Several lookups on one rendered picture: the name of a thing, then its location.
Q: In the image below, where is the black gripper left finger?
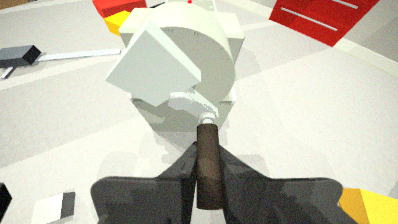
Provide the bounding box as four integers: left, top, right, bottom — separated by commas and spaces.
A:
90, 141, 197, 224

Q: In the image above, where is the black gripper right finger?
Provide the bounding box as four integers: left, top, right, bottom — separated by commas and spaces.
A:
219, 145, 343, 224

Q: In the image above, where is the red flat block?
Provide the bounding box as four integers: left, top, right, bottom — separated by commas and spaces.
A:
92, 0, 147, 18

